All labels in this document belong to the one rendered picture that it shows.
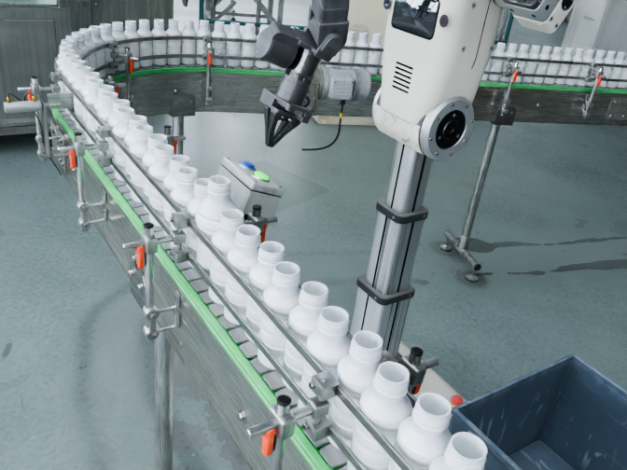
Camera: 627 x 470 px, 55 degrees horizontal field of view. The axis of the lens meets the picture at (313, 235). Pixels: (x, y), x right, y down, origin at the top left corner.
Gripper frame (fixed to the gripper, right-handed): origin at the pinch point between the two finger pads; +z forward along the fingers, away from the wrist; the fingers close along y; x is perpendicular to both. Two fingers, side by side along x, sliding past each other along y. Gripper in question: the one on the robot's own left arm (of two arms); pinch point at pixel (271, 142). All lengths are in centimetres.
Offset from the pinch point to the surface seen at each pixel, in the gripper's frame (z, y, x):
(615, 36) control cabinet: -149, -250, 511
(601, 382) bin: 11, 63, 40
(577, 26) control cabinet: -147, -286, 499
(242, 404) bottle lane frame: 32, 39, -14
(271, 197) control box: 9.7, 4.7, 2.2
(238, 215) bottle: 8.6, 21.8, -15.9
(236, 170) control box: 8.0, -2.6, -3.3
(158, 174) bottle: 13.5, -5.0, -17.9
